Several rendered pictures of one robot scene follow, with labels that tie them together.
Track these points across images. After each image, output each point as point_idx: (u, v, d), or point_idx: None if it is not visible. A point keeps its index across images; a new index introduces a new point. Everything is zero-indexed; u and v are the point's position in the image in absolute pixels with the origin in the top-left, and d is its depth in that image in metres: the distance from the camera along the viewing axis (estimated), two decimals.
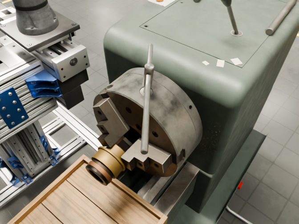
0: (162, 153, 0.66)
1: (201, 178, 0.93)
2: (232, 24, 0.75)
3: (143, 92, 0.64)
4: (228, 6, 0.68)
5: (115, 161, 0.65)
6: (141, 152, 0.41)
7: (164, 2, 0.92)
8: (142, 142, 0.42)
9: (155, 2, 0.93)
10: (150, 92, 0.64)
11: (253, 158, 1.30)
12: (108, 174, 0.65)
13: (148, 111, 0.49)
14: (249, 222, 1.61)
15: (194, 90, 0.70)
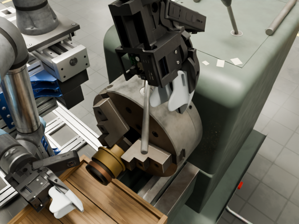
0: (162, 153, 0.66)
1: (201, 178, 0.93)
2: (232, 24, 0.75)
3: (143, 92, 0.64)
4: (228, 6, 0.68)
5: (115, 161, 0.65)
6: (141, 152, 0.41)
7: None
8: (142, 142, 0.42)
9: None
10: (150, 92, 0.64)
11: (253, 158, 1.30)
12: (108, 174, 0.65)
13: (148, 111, 0.49)
14: (249, 222, 1.61)
15: (194, 90, 0.70)
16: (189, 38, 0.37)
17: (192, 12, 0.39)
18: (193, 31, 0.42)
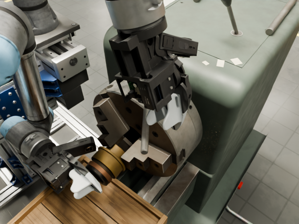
0: (162, 153, 0.66)
1: (201, 178, 0.93)
2: (232, 24, 0.75)
3: None
4: (228, 6, 0.68)
5: (115, 161, 0.65)
6: (141, 152, 0.41)
7: (164, 2, 0.92)
8: (142, 142, 0.42)
9: None
10: None
11: (253, 158, 1.30)
12: (108, 174, 0.65)
13: (148, 111, 0.49)
14: (249, 222, 1.61)
15: (194, 90, 0.70)
16: (181, 66, 0.40)
17: (185, 41, 0.42)
18: (186, 56, 0.46)
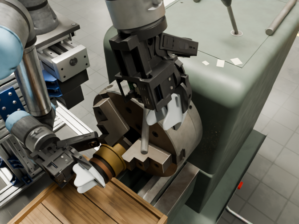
0: (162, 153, 0.66)
1: (201, 178, 0.93)
2: (232, 24, 0.75)
3: None
4: (228, 6, 0.68)
5: (116, 158, 0.66)
6: (141, 152, 0.41)
7: (164, 2, 0.92)
8: (142, 142, 0.42)
9: None
10: None
11: (253, 158, 1.30)
12: (109, 171, 0.65)
13: (148, 111, 0.49)
14: (249, 222, 1.61)
15: (194, 90, 0.70)
16: (182, 66, 0.40)
17: (185, 41, 0.42)
18: (186, 56, 0.45)
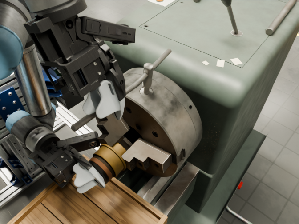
0: (162, 153, 0.66)
1: (201, 178, 0.93)
2: (232, 24, 0.75)
3: (143, 90, 0.64)
4: (228, 6, 0.68)
5: (116, 158, 0.66)
6: (70, 127, 0.42)
7: (164, 2, 0.92)
8: (78, 120, 0.43)
9: (155, 2, 0.93)
10: (149, 94, 0.64)
11: (253, 158, 1.30)
12: (109, 171, 0.65)
13: None
14: (249, 222, 1.61)
15: (194, 90, 0.70)
16: (110, 51, 0.39)
17: (116, 26, 0.41)
18: (123, 43, 0.45)
